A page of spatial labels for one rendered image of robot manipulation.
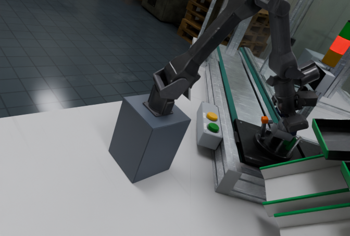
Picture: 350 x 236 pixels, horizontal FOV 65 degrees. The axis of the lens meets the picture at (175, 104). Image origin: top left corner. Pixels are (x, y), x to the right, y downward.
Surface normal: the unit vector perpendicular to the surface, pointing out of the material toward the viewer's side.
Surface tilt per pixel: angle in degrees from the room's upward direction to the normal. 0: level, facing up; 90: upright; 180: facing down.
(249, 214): 0
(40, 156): 0
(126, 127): 90
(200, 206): 0
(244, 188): 90
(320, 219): 90
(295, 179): 45
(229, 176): 90
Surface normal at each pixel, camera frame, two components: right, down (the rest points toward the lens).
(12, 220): 0.33, -0.81
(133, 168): -0.72, 0.13
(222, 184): -0.05, 0.51
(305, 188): -0.42, -0.85
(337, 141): -0.10, -0.90
